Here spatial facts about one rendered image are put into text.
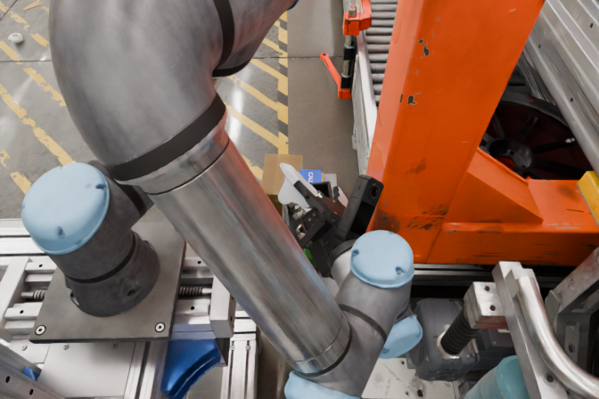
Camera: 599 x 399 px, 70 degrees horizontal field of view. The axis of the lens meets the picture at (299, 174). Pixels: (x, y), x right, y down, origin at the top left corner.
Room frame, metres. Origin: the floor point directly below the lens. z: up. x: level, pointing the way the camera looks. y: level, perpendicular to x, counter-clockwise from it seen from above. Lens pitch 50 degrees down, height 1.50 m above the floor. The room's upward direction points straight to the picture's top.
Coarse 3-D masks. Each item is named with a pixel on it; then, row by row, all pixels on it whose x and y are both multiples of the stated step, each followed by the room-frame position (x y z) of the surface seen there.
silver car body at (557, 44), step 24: (552, 0) 1.14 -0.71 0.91; (576, 0) 1.06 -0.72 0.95; (552, 24) 1.07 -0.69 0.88; (576, 24) 1.01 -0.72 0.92; (528, 48) 1.13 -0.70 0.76; (552, 48) 1.02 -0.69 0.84; (576, 48) 0.93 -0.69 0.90; (552, 72) 0.97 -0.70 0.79; (576, 72) 0.87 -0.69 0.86; (552, 96) 0.92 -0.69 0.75; (576, 96) 0.83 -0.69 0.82; (576, 120) 0.79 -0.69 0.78
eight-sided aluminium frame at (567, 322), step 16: (592, 256) 0.34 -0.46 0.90; (576, 272) 0.34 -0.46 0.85; (592, 272) 0.32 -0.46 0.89; (560, 288) 0.33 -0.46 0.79; (576, 288) 0.32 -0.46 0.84; (592, 288) 0.30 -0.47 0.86; (560, 304) 0.31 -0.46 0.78; (576, 304) 0.30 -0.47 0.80; (592, 304) 0.30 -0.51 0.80; (560, 320) 0.30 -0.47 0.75; (576, 320) 0.29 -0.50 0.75; (560, 336) 0.27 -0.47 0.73; (576, 336) 0.28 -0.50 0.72; (576, 352) 0.25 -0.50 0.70
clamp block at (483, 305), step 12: (480, 288) 0.26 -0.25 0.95; (492, 288) 0.26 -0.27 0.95; (468, 300) 0.26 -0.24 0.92; (480, 300) 0.24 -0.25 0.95; (492, 300) 0.24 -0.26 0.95; (468, 312) 0.24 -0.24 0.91; (480, 312) 0.23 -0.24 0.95; (492, 312) 0.23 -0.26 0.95; (480, 324) 0.22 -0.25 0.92; (492, 324) 0.22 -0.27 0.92; (504, 324) 0.22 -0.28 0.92
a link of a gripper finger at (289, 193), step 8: (288, 168) 0.49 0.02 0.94; (288, 176) 0.47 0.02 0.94; (296, 176) 0.47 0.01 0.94; (288, 184) 0.47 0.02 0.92; (304, 184) 0.45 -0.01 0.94; (280, 192) 0.46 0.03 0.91; (288, 192) 0.46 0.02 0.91; (296, 192) 0.45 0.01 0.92; (312, 192) 0.44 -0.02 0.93; (280, 200) 0.45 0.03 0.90; (288, 200) 0.45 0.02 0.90; (296, 200) 0.44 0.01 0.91; (304, 200) 0.44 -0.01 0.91
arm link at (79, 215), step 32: (96, 160) 0.42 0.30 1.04; (32, 192) 0.36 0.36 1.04; (64, 192) 0.35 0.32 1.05; (96, 192) 0.35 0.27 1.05; (128, 192) 0.38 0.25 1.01; (32, 224) 0.31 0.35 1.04; (64, 224) 0.31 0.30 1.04; (96, 224) 0.32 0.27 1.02; (128, 224) 0.35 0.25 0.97; (64, 256) 0.29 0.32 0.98; (96, 256) 0.30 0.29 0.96
